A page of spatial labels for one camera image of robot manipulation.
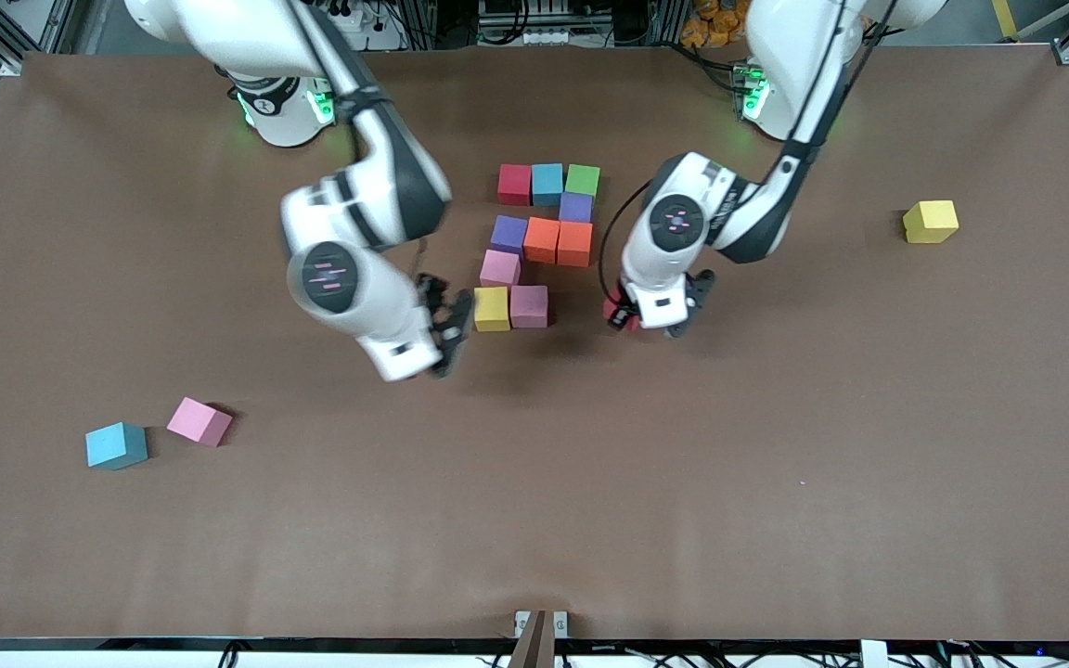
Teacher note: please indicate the pink foam cube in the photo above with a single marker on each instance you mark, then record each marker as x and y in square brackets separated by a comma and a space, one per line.
[199, 422]
[529, 306]
[500, 269]

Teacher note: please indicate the light blue foam cube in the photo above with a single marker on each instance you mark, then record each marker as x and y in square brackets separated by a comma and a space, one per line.
[547, 184]
[116, 445]

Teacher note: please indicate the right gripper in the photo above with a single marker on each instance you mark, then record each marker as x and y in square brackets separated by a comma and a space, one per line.
[451, 322]

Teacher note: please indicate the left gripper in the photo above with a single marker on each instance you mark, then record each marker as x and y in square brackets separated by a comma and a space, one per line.
[616, 313]

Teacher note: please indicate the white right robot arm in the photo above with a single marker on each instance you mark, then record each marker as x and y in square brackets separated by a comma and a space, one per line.
[358, 213]

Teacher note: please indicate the grey metal bracket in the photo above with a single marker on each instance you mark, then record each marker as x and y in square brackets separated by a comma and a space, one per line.
[539, 640]

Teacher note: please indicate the purple foam cube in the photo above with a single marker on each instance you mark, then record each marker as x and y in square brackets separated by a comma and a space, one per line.
[575, 207]
[508, 234]

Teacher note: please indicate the yellow foam cube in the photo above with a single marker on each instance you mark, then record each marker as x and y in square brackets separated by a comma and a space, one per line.
[492, 309]
[931, 221]

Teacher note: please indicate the white label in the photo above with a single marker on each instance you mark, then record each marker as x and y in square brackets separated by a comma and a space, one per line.
[873, 654]

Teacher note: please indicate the orange foam cube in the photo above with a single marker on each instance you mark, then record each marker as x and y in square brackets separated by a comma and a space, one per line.
[542, 239]
[575, 244]

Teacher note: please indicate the red foam cube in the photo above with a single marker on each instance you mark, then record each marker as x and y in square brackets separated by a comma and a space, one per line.
[609, 306]
[514, 184]

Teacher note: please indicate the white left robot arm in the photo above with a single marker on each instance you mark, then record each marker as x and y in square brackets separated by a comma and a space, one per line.
[776, 111]

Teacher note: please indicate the bag of oranges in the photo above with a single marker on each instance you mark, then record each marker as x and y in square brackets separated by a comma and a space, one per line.
[711, 28]

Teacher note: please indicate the white power strip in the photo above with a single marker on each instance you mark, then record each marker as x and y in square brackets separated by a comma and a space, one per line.
[358, 23]
[548, 37]

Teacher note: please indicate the brown table cover sheet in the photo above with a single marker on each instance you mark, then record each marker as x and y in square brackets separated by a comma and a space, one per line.
[534, 510]

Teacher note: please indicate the green foam cube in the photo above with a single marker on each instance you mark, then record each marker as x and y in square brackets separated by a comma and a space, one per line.
[583, 179]

